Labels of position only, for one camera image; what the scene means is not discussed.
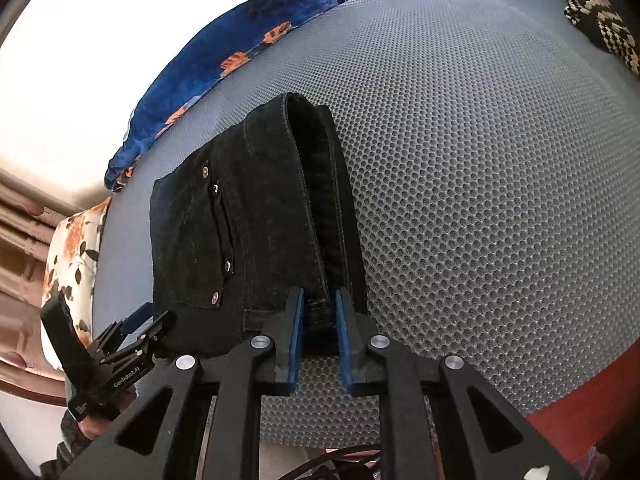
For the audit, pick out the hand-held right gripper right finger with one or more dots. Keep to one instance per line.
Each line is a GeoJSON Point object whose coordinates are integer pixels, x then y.
{"type": "Point", "coordinates": [344, 345]}

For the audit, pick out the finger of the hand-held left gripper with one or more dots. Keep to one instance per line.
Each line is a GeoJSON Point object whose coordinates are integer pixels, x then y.
{"type": "Point", "coordinates": [117, 332]}
{"type": "Point", "coordinates": [160, 325]}

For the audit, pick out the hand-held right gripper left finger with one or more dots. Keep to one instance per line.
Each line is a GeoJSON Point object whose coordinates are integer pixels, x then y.
{"type": "Point", "coordinates": [295, 340]}

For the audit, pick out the black pants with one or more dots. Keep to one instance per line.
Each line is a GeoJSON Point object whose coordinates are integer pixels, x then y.
{"type": "Point", "coordinates": [200, 240]}

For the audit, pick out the person's left forearm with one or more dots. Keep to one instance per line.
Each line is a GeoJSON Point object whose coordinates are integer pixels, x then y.
{"type": "Point", "coordinates": [60, 460]}

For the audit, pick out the person's left hand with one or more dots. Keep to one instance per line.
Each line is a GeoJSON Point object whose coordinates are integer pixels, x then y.
{"type": "Point", "coordinates": [92, 430]}

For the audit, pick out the white floral pillow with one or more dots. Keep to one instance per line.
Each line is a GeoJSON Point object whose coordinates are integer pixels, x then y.
{"type": "Point", "coordinates": [70, 245]}

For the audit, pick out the brown wooden headboard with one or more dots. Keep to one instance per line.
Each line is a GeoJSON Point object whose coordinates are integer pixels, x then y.
{"type": "Point", "coordinates": [20, 270]}

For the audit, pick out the grey mesh mattress pad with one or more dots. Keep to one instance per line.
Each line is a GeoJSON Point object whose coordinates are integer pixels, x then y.
{"type": "Point", "coordinates": [475, 185]}

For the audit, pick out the blue floral blanket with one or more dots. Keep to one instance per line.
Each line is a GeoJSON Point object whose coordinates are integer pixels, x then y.
{"type": "Point", "coordinates": [225, 45]}

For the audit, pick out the black beige knit cloth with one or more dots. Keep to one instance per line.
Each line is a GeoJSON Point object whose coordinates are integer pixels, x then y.
{"type": "Point", "coordinates": [600, 25]}

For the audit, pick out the red wooden bed frame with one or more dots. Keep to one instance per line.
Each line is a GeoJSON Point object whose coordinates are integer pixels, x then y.
{"type": "Point", "coordinates": [600, 400]}

